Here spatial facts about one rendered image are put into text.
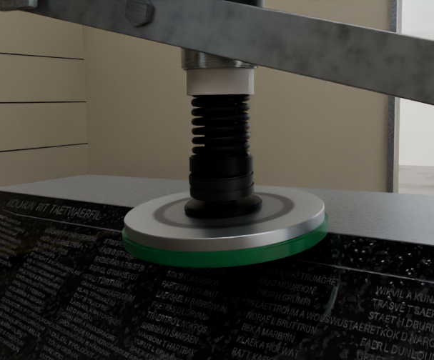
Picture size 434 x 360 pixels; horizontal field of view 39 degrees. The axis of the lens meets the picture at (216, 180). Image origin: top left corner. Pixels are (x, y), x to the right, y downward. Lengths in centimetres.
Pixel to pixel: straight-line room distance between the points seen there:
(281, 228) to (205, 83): 16
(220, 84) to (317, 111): 532
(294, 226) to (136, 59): 649
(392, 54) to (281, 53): 10
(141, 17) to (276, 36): 14
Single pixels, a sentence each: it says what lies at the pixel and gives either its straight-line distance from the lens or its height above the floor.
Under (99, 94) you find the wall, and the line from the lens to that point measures 738.
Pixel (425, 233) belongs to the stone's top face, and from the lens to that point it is 65.
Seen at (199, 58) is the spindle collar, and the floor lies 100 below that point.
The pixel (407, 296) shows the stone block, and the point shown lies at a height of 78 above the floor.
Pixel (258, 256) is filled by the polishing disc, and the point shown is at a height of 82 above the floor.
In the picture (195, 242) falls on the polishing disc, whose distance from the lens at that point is 56.
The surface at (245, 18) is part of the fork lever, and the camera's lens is 57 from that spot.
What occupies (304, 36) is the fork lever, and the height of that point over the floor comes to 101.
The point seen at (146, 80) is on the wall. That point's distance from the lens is 693.
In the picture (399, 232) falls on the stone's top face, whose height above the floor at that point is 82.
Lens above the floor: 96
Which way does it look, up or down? 7 degrees down
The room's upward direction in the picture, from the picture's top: 1 degrees counter-clockwise
